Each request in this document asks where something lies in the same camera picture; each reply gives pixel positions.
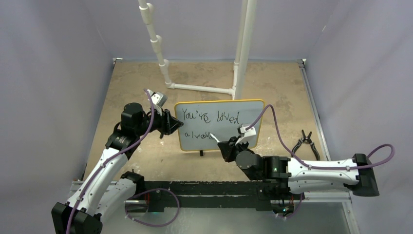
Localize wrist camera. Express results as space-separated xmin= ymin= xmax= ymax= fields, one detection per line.
xmin=147 ymin=89 xmax=168 ymax=116
xmin=236 ymin=124 xmax=257 ymax=144

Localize white whiteboard marker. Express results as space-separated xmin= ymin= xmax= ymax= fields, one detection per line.
xmin=209 ymin=133 xmax=220 ymax=143

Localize black pliers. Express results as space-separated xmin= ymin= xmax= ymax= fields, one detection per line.
xmin=292 ymin=130 xmax=321 ymax=161

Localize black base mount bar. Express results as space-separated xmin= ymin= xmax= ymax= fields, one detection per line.
xmin=124 ymin=170 xmax=305 ymax=214

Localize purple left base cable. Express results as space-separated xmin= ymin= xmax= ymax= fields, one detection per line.
xmin=124 ymin=188 xmax=180 ymax=228

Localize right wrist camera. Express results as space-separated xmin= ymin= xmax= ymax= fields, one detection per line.
xmin=236 ymin=124 xmax=257 ymax=144

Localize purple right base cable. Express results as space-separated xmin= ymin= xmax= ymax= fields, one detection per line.
xmin=273 ymin=193 xmax=307 ymax=220

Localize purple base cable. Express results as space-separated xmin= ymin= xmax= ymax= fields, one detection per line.
xmin=124 ymin=188 xmax=180 ymax=228
xmin=273 ymin=193 xmax=307 ymax=220

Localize white PVC pipe frame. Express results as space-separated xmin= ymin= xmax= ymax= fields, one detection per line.
xmin=138 ymin=0 xmax=258 ymax=101

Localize yellow framed whiteboard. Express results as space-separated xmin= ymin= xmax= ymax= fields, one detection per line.
xmin=174 ymin=99 xmax=265 ymax=151

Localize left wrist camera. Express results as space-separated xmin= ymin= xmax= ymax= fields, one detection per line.
xmin=147 ymin=89 xmax=168 ymax=116

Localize aluminium table edge rail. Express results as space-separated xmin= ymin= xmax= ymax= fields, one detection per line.
xmin=296 ymin=59 xmax=360 ymax=234

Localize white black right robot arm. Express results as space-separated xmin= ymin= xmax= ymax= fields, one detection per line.
xmin=217 ymin=137 xmax=379 ymax=198

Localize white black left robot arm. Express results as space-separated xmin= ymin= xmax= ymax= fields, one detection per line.
xmin=51 ymin=103 xmax=184 ymax=234

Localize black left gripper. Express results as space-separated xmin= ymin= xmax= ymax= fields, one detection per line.
xmin=135 ymin=104 xmax=183 ymax=137

